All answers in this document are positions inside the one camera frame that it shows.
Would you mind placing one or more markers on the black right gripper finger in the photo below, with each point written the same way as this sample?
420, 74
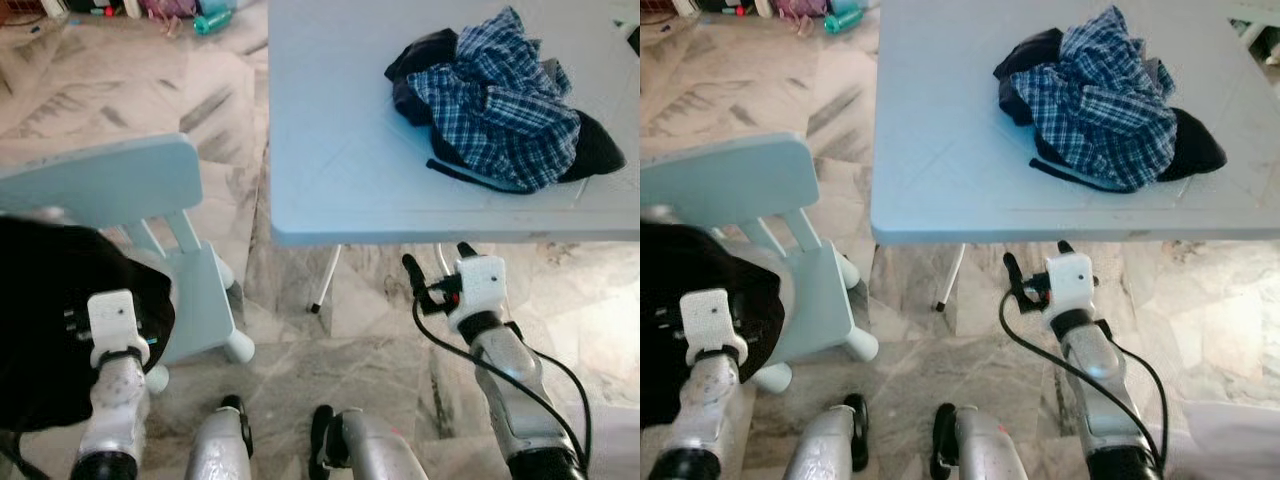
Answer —
467, 251
414, 275
1066, 248
1014, 274

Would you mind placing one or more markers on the black t-shirt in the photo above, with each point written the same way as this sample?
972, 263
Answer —
650, 380
40, 300

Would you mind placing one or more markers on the blue plaid shirt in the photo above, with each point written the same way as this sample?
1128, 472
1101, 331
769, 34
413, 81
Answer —
1100, 110
500, 110

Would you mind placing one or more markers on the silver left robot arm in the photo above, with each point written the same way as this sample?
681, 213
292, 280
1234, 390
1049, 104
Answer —
710, 400
115, 400

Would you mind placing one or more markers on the light blue child chair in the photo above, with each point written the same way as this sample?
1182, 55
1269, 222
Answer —
100, 180
730, 180

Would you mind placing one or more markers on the light blue folding table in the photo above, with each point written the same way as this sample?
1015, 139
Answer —
930, 150
330, 150

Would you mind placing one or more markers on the silver right robot leg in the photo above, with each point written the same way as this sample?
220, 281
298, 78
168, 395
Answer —
990, 450
380, 450

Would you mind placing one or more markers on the silver robot leg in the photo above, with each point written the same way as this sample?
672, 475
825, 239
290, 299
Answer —
380, 450
215, 450
825, 450
990, 450

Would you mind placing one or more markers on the silver left robot leg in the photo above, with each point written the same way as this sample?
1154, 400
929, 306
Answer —
215, 450
825, 450

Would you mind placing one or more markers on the white fabric sheet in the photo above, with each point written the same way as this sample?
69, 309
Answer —
1230, 445

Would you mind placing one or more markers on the white side table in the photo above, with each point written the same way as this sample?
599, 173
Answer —
1260, 15

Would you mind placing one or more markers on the teal bottle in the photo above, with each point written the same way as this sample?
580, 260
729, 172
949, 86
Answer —
843, 20
215, 20

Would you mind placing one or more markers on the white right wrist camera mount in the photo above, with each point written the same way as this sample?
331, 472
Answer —
1070, 280
480, 285

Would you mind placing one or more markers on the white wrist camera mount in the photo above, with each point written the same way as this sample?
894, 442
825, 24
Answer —
1070, 280
115, 320
710, 318
480, 285

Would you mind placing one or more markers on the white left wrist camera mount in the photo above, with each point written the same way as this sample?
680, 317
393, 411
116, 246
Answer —
710, 318
115, 320

